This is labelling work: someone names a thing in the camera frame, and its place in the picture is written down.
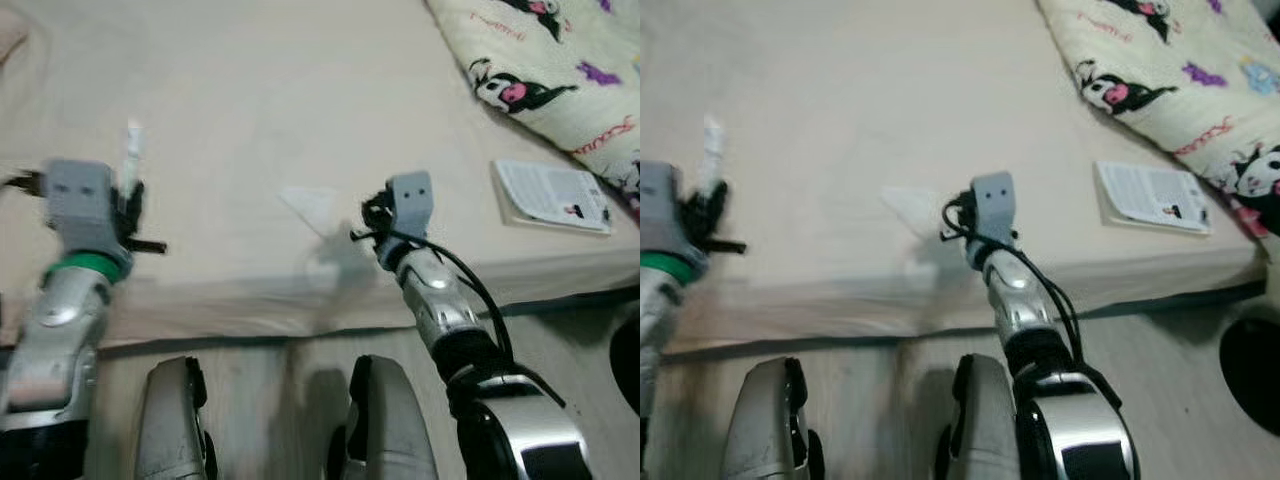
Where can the grey robot right foot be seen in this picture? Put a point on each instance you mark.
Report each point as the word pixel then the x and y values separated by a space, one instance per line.
pixel 985 420
pixel 385 420

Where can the white paper tissue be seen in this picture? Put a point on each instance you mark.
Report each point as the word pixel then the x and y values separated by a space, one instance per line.
pixel 915 208
pixel 312 208

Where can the white printed booklet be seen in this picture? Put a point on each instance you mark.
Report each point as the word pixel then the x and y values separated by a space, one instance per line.
pixel 1150 195
pixel 550 195

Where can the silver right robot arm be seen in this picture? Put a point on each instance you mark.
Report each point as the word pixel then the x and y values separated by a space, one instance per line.
pixel 1025 310
pixel 440 310

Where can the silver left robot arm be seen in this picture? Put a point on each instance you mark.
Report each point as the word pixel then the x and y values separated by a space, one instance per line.
pixel 665 330
pixel 60 340

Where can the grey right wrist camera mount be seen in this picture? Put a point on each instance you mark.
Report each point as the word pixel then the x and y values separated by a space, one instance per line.
pixel 995 205
pixel 412 205

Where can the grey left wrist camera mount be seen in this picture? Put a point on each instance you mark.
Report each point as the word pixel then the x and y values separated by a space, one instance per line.
pixel 80 205
pixel 660 205

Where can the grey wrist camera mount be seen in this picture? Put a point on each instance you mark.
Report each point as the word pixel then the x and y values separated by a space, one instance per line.
pixel 660 205
pixel 80 205
pixel 995 205
pixel 412 205

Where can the cream cartoon print blanket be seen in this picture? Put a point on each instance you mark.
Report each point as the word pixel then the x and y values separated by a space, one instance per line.
pixel 1150 60
pixel 540 60

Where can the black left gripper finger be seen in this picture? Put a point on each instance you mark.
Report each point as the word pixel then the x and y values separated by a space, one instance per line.
pixel 135 198
pixel 710 197

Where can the beige bed mattress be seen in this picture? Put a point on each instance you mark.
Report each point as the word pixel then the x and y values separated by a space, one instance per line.
pixel 250 100
pixel 880 100

